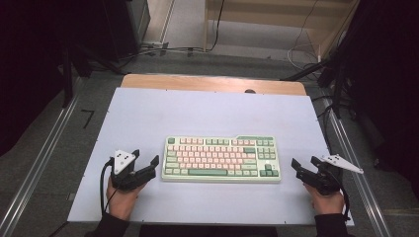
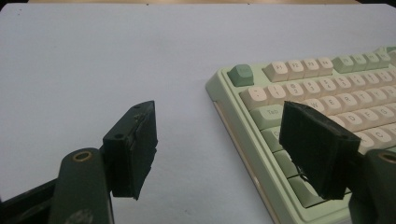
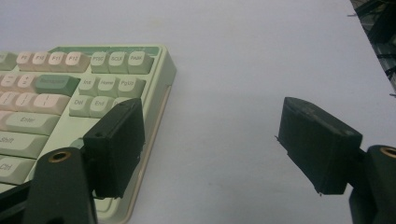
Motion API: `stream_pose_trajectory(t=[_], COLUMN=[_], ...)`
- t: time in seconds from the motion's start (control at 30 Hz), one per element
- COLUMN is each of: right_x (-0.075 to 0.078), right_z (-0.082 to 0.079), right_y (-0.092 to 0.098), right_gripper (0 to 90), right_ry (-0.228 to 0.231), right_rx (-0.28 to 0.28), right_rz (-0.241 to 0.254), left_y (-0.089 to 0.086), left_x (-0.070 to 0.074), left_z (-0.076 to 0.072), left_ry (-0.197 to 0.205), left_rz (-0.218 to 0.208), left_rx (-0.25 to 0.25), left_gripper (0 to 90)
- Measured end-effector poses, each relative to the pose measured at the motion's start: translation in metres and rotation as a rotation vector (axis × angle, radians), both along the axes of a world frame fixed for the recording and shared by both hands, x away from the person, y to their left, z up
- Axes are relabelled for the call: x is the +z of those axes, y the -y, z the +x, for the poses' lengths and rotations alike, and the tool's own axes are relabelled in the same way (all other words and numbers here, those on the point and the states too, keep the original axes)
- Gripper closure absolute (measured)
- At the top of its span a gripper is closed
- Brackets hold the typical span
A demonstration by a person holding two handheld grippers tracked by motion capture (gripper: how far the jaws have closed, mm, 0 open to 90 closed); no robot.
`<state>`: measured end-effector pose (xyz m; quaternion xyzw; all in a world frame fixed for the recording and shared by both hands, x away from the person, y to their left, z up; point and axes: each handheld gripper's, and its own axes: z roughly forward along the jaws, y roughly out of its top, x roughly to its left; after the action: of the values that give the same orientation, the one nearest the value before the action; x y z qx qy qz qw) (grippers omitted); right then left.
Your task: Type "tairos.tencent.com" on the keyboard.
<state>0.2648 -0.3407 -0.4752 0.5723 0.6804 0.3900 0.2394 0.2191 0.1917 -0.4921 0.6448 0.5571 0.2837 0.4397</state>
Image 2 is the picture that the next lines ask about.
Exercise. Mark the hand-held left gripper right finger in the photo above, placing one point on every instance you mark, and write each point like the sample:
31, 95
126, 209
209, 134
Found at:
317, 149

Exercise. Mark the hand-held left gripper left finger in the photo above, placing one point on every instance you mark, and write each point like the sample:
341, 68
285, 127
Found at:
130, 149

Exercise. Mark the green and cream keyboard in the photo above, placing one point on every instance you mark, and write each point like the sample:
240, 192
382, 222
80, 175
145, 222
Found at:
314, 84

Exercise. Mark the white table cover sheet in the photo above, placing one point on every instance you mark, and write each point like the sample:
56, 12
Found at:
109, 62

